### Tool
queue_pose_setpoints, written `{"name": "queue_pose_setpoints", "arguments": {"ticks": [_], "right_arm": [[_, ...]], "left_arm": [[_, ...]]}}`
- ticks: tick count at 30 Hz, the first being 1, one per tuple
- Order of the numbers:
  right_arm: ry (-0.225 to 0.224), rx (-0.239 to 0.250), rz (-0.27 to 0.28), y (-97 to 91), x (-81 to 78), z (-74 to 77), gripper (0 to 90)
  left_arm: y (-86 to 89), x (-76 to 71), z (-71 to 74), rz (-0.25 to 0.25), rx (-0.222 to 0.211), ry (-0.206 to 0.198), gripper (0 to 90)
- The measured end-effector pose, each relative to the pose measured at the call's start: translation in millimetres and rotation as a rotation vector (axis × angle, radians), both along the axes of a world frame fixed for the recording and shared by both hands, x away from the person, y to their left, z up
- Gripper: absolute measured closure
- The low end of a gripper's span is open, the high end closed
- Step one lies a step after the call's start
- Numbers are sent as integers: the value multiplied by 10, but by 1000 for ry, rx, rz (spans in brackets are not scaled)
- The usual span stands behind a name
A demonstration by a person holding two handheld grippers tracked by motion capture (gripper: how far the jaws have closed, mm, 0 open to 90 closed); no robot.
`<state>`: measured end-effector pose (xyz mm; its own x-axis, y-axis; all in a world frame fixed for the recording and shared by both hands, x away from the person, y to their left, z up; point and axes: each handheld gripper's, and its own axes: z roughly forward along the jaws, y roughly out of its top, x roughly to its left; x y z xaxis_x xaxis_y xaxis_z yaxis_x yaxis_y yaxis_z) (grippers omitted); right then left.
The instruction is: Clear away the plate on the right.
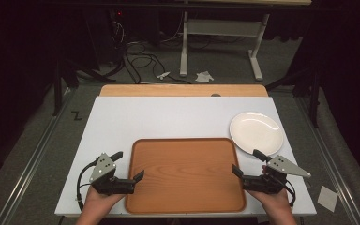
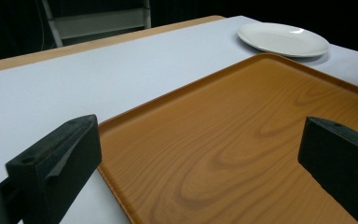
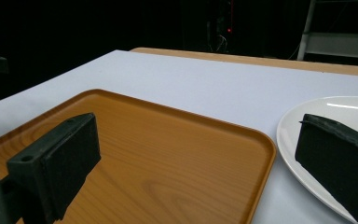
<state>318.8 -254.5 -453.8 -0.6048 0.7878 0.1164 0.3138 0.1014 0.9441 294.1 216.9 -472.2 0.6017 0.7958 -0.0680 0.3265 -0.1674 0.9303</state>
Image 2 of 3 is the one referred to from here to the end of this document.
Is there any wood-grain brown tray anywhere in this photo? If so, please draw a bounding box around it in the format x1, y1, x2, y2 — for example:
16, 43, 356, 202
97, 52, 358, 224

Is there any metal stand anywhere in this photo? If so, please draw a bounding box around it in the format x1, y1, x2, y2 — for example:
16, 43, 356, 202
41, 0, 153, 49

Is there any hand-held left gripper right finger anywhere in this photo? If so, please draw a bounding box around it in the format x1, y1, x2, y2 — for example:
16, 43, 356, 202
297, 116, 358, 224

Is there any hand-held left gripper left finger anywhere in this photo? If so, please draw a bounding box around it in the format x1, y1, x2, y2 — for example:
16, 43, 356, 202
5, 114, 103, 224

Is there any white plate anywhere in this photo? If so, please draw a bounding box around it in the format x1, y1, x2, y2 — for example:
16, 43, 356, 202
236, 21, 331, 58

